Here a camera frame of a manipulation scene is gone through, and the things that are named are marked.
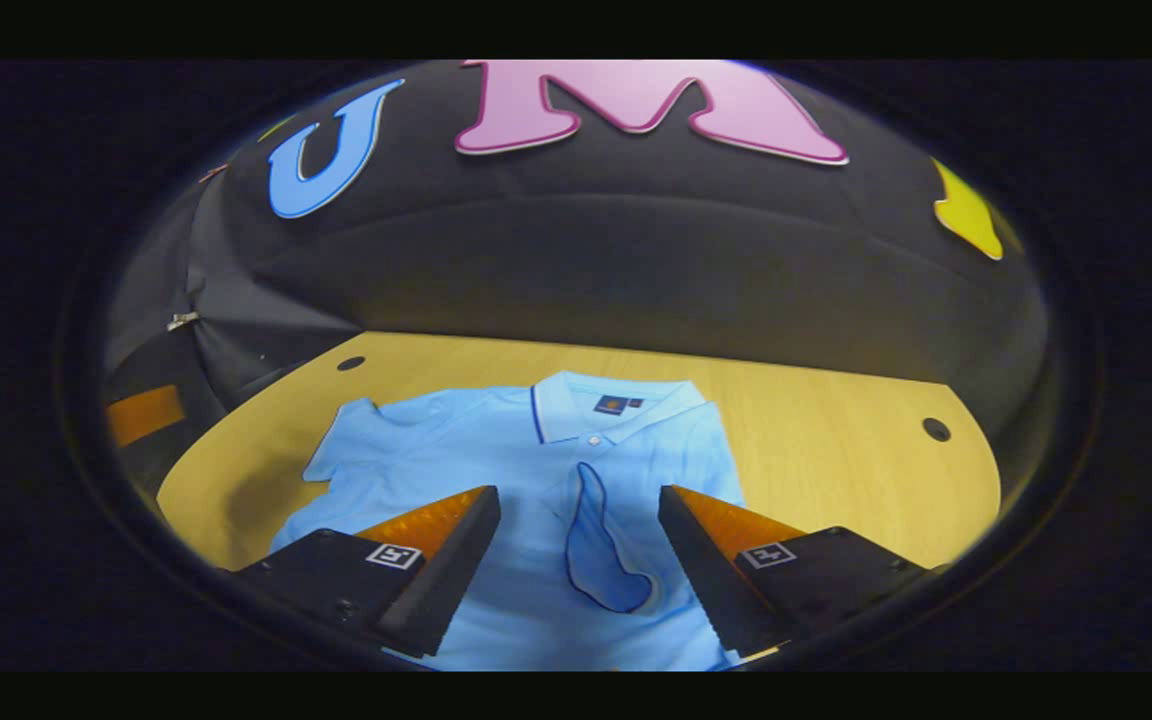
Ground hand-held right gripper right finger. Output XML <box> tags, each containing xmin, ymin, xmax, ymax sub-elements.
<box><xmin>657</xmin><ymin>484</ymin><xmax>939</xmax><ymax>659</ymax></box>

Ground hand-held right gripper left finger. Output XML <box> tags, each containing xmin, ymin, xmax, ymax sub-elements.
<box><xmin>226</xmin><ymin>485</ymin><xmax>503</xmax><ymax>661</ymax></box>

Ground light blue T-shirt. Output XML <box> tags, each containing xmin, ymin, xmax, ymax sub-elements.
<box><xmin>269</xmin><ymin>369</ymin><xmax>749</xmax><ymax>673</ymax></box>

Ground black backdrop cloth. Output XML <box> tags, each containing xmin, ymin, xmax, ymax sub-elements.
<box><xmin>101</xmin><ymin>60</ymin><xmax>1052</xmax><ymax>441</ymax></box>

